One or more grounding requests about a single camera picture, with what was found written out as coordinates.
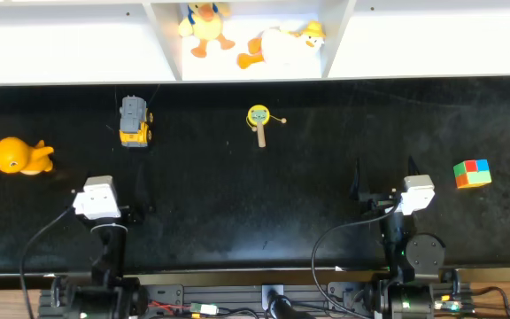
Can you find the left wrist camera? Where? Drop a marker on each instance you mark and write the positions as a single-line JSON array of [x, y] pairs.
[[97, 198]]

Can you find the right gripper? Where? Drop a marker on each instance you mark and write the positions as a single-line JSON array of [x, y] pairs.
[[374, 203]]

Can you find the orange rubber toy figure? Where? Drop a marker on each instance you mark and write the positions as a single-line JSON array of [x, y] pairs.
[[16, 155]]

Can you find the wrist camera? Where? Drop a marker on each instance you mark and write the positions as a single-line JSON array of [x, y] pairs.
[[418, 192], [97, 198]]

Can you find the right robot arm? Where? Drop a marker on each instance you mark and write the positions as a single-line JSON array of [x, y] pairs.
[[423, 254]]

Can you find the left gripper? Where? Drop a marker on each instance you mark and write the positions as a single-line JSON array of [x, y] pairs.
[[132, 213]]

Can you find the white shelf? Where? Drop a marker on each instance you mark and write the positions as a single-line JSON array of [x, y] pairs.
[[82, 53]]

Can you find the mounting rail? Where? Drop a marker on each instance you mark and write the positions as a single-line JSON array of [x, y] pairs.
[[237, 297]]

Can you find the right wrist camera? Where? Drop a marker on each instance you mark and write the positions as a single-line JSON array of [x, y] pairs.
[[418, 192]]

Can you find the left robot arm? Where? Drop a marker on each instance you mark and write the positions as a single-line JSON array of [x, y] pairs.
[[111, 252]]

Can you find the white plush duck yellow hat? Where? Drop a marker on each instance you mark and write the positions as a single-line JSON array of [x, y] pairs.
[[286, 46]]

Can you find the yellow rattle drum toy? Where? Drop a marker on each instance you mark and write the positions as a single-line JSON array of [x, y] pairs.
[[258, 116]]

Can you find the many-coloured puzzle cube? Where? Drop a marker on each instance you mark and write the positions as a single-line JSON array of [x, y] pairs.
[[472, 173]]

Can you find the grey and yellow toy truck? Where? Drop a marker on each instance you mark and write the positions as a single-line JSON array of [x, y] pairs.
[[133, 119]]

